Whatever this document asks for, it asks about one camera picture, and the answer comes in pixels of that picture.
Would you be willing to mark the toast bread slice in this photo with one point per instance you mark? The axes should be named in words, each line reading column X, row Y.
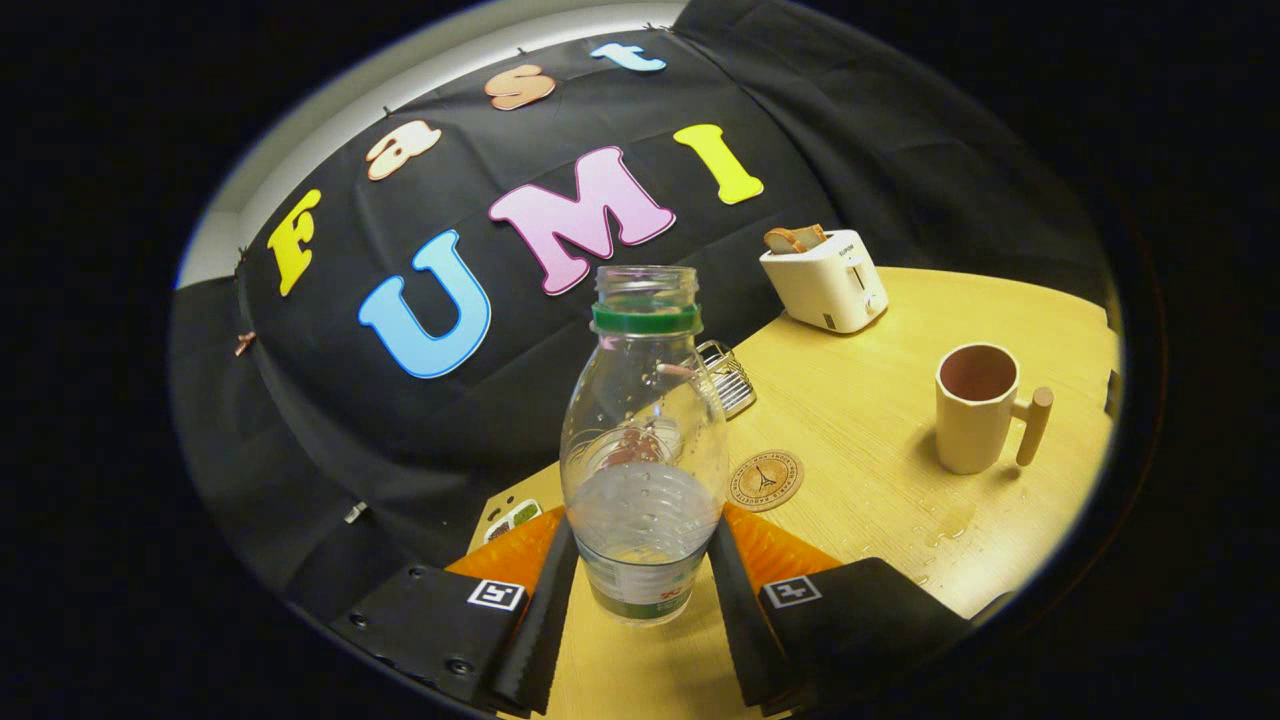
column 782, row 240
column 814, row 234

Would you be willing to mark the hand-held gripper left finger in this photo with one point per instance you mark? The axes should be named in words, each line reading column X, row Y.
column 545, row 630

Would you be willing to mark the wooden clothes peg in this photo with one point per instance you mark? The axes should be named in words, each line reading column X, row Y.
column 244, row 343

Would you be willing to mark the silver metal clip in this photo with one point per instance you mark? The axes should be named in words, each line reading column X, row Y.
column 355, row 512

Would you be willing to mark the wooden table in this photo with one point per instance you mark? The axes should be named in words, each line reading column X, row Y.
column 880, row 500

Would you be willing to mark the white divided condiment tray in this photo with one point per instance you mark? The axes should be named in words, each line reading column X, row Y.
column 515, row 518

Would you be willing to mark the round cork coaster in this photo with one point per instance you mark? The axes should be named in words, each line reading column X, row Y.
column 766, row 480

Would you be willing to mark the clear plastic juice bottle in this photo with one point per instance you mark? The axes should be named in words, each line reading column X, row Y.
column 640, row 420

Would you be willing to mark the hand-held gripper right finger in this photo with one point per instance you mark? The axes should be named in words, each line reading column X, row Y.
column 745, row 630

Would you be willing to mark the white toaster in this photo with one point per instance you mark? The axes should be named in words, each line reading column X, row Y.
column 825, row 285

